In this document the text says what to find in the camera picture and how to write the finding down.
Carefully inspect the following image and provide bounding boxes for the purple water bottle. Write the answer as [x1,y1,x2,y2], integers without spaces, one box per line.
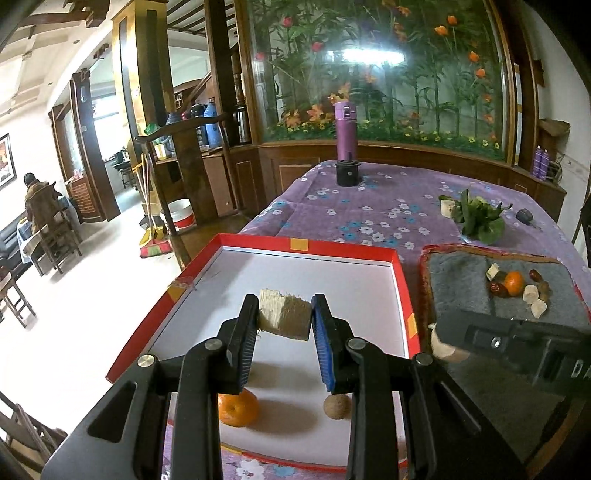
[334,101,358,161]

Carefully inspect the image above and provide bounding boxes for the red jujube date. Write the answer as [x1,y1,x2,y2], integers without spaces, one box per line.
[488,281,510,298]
[529,269,543,282]

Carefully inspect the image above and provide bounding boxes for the white red bucket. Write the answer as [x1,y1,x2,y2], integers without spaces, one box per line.
[168,198,195,231]

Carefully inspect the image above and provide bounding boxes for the round brown longan fruit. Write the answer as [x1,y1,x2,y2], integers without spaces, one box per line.
[322,394,352,420]

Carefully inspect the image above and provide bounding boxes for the beige fruit chunk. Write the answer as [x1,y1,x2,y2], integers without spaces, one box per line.
[259,289,311,341]
[486,263,501,281]
[429,323,470,363]
[522,284,539,305]
[531,298,548,319]

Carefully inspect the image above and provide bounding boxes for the black bottle base holder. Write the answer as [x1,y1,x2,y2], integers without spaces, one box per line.
[335,159,361,187]

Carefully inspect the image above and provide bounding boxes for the purple spray cans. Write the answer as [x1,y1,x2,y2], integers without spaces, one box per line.
[532,146,550,181]

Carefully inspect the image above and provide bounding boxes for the glass floral display panel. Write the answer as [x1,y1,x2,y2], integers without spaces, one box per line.
[236,1,513,161]

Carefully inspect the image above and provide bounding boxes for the seated person in brown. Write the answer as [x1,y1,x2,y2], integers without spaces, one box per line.
[24,173,71,233]

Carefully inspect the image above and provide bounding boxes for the purple floral tablecloth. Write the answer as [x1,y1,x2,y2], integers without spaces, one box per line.
[222,161,590,479]

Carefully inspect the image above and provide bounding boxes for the framed wall painting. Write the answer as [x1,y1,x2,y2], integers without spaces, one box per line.
[0,134,16,189]

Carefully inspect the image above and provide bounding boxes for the small brown nut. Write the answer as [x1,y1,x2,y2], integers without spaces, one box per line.
[538,281,552,303]

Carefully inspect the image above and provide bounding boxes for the wooden chair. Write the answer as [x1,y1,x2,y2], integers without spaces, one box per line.
[35,203,82,274]

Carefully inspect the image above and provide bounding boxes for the grey fuzzy mat red trim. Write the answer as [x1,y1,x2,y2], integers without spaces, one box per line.
[416,244,590,472]

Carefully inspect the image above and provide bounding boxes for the orange tangerine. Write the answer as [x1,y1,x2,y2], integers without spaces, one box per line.
[503,271,525,297]
[217,389,259,428]

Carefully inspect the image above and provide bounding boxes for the red white shallow box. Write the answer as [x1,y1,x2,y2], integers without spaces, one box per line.
[107,234,419,470]

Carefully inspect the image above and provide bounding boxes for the black car key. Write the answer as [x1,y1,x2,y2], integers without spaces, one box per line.
[515,208,534,226]

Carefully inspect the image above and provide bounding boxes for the blue thermos flask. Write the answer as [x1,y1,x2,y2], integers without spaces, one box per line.
[202,100,223,149]

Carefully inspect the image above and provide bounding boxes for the green leafy vegetable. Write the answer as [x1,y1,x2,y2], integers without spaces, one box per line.
[439,189,513,245]

